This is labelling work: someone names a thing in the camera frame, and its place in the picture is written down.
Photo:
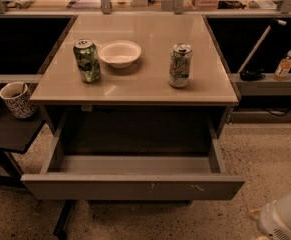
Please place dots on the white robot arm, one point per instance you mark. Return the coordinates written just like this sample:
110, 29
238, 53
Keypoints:
273, 220

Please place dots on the grey drawer cabinet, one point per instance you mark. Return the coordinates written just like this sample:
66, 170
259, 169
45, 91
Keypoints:
135, 127

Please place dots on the grey open top drawer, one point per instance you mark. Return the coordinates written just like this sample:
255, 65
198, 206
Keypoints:
131, 185

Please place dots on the white green soda can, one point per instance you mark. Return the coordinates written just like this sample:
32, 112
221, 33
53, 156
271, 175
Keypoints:
180, 62

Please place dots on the white paper bowl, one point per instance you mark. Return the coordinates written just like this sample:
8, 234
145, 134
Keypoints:
119, 54

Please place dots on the black object on ledge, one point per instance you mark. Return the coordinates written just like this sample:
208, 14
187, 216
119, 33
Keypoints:
247, 75

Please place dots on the patterned black white mug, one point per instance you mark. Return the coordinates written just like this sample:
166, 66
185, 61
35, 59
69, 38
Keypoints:
16, 96

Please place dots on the dark side table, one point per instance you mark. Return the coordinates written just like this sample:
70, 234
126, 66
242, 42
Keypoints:
16, 136

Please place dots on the orange drink bottle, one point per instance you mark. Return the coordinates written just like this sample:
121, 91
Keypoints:
283, 67

